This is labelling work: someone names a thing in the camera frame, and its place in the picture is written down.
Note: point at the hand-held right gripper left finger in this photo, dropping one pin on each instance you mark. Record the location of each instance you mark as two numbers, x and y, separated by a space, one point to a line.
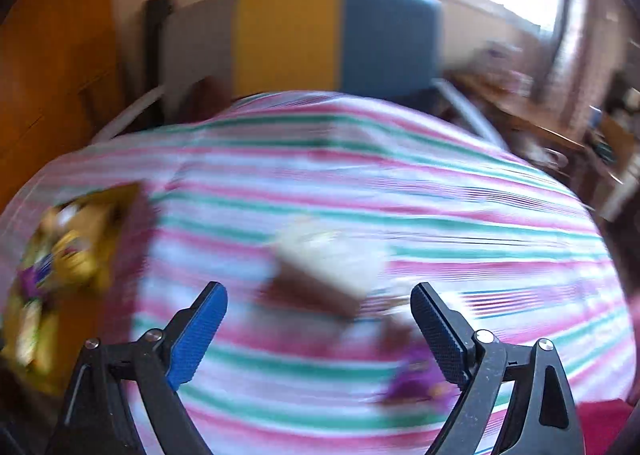
200 330

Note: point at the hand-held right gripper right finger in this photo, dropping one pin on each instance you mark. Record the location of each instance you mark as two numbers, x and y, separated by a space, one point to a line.
440 330

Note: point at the maroon gift box gold inside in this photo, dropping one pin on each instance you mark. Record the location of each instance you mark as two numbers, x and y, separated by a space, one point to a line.
130 255

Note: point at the beige carton box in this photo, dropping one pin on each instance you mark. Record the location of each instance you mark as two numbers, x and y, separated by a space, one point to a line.
325 260

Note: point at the purple packet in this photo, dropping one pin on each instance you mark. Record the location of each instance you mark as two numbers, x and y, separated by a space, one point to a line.
415 380
35 277

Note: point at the striped tablecloth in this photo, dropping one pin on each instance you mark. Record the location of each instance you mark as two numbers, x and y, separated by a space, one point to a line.
350 175

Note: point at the red cloth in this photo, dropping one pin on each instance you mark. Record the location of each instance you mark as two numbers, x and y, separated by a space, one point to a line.
610 430

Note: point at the white metal chair tube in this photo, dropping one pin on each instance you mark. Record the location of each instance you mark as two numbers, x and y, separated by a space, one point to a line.
130 110
470 107

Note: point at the wooden side table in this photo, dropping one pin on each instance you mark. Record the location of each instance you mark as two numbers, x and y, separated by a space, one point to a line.
520 115

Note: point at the brown fuzzy object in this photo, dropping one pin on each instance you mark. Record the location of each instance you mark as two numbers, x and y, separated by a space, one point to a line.
210 95

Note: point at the grey chair back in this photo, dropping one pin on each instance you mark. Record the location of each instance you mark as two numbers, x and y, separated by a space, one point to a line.
200 35

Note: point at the yellow chair back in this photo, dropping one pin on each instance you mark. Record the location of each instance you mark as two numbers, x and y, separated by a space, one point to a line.
285 35

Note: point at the wooden cabinet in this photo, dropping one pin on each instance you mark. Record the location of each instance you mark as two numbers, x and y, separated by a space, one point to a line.
50 60

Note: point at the black post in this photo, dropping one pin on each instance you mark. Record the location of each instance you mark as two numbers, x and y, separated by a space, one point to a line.
157 60

